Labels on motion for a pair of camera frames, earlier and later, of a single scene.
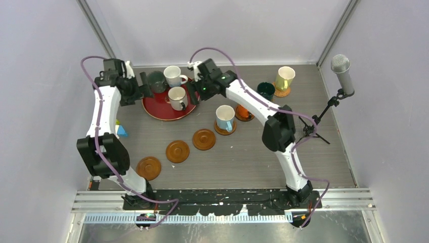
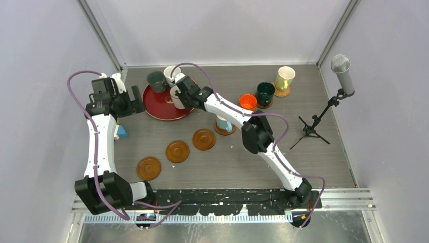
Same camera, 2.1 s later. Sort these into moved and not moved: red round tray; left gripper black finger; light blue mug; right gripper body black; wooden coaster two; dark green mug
Moved: left gripper black finger; right gripper body black
Not moved: dark green mug; red round tray; light blue mug; wooden coaster two
